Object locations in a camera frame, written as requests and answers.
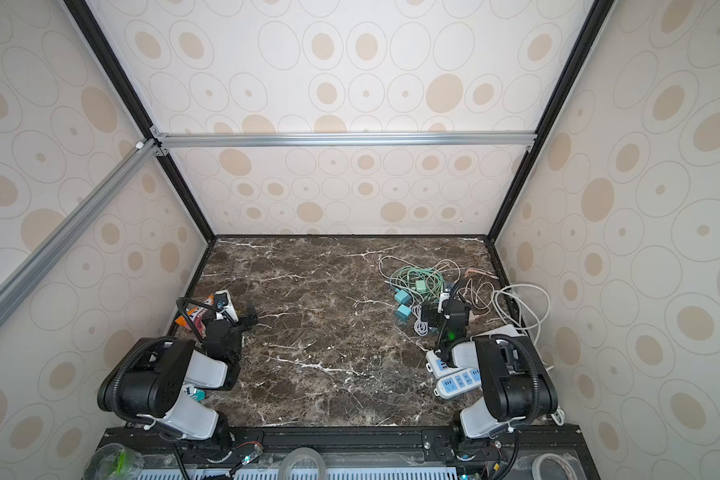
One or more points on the teal snack bag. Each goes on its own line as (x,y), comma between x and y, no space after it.
(195,393)

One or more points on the left diagonal aluminium bar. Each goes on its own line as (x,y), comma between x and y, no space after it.
(15,289)

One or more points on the orange snack bag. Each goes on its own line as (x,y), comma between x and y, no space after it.
(199,316)

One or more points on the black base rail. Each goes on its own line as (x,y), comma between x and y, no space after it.
(433,452)

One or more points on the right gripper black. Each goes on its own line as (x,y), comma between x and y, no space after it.
(467,305)

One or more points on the tape roll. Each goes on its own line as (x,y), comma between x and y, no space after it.
(552,466)

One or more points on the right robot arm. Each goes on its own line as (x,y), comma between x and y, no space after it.
(502,364)

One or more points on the teal charger plug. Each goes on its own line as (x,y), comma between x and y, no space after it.
(403,297)

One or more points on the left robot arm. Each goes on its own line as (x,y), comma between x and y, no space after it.
(151,386)

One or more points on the clear plastic cup green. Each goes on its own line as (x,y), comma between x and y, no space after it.
(114,462)

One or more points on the white blue power strip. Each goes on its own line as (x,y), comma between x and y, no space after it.
(457,383)

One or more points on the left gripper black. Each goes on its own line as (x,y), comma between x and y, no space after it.
(245,324)

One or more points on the horizontal aluminium bar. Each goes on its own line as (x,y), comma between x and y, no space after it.
(357,139)

